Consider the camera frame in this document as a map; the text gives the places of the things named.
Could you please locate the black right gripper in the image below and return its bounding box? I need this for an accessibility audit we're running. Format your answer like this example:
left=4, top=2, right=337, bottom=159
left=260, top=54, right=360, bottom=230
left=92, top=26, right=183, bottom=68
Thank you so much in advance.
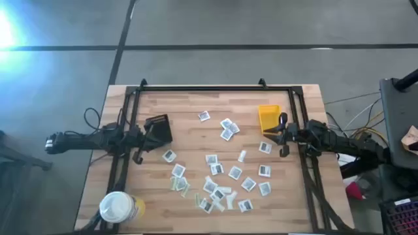
left=263, top=113, right=311, bottom=157

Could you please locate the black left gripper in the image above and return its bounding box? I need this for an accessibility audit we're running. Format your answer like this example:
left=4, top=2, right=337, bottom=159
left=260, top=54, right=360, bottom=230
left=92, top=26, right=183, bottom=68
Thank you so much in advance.
left=129, top=116, right=166, bottom=164

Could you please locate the black plastic basket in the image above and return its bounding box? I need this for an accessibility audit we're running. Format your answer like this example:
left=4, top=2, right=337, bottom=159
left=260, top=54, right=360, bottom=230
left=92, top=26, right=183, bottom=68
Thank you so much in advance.
left=143, top=114, right=173, bottom=144

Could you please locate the yellow plastic basket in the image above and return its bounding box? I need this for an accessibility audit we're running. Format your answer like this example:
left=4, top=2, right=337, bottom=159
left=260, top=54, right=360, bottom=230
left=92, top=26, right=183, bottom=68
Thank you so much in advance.
left=257, top=104, right=282, bottom=134

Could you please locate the yellow wipes canister white lid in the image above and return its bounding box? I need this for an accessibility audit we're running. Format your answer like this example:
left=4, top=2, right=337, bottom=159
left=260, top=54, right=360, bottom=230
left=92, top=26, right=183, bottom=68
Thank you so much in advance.
left=99, top=191, right=146, bottom=225

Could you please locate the black diagonal bar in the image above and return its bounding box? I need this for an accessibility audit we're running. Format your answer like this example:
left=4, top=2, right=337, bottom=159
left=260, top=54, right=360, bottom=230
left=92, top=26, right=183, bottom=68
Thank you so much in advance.
left=339, top=156, right=391, bottom=180

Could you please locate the red object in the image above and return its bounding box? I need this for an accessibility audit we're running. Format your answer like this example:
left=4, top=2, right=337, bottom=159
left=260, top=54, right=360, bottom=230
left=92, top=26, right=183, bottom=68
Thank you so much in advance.
left=345, top=181, right=364, bottom=200

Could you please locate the grey cart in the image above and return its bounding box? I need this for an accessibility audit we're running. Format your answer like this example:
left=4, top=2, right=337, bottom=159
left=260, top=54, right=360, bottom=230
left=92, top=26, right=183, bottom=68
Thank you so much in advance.
left=379, top=77, right=418, bottom=170

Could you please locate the black floor stand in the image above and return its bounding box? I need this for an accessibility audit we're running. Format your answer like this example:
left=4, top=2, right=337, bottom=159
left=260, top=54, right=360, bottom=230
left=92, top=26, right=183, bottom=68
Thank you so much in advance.
left=0, top=130, right=53, bottom=172

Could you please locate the brown cardboard piece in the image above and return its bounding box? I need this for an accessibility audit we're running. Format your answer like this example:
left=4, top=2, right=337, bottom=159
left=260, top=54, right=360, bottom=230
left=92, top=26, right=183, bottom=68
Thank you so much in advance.
left=400, top=125, right=418, bottom=151

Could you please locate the black pole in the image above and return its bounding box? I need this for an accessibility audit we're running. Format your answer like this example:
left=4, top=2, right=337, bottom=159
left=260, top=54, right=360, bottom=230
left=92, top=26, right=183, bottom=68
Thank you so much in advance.
left=393, top=68, right=418, bottom=92

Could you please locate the black backlit keyboard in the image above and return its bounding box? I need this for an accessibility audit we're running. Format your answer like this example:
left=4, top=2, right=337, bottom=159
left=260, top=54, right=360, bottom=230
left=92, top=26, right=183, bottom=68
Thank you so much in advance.
left=378, top=196, right=418, bottom=235

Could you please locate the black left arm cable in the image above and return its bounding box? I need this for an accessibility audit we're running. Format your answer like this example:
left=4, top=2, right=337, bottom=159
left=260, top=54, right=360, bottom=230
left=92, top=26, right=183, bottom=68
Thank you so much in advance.
left=84, top=107, right=102, bottom=131

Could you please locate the white cable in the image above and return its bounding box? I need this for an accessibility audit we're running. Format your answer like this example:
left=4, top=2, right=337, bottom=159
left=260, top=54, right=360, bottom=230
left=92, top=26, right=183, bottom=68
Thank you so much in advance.
left=342, top=97, right=382, bottom=131

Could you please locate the black aluminium table frame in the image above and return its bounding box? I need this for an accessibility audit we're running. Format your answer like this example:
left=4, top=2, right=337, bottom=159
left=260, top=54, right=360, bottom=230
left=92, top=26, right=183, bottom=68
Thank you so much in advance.
left=76, top=78, right=352, bottom=234

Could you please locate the yellow cable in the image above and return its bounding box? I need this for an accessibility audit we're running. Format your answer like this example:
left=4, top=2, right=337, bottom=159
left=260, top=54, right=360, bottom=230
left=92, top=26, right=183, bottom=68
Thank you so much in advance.
left=351, top=110, right=389, bottom=146

